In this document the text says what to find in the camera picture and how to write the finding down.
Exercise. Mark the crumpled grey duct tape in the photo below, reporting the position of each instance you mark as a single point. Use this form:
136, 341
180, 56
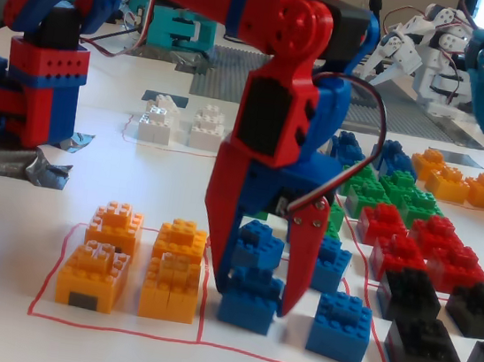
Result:
16, 165
195, 64

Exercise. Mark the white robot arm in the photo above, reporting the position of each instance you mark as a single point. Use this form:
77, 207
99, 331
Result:
442, 87

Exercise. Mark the green brick block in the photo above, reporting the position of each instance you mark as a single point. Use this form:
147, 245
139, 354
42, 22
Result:
360, 175
336, 216
420, 207
398, 180
369, 200

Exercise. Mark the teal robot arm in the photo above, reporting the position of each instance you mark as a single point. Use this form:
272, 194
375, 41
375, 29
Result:
181, 30

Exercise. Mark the red brick block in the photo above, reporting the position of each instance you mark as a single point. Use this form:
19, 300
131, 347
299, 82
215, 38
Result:
397, 258
437, 231
381, 223
454, 270

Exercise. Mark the grey studded base plate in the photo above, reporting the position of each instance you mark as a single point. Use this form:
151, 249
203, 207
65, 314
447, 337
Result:
411, 118

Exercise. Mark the orange block with grey patch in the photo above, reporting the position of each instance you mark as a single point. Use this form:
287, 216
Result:
91, 277

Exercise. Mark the white brick block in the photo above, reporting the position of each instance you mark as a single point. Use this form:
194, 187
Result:
210, 113
155, 129
206, 136
164, 103

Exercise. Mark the red blue gripper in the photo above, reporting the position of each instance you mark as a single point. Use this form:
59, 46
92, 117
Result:
268, 184

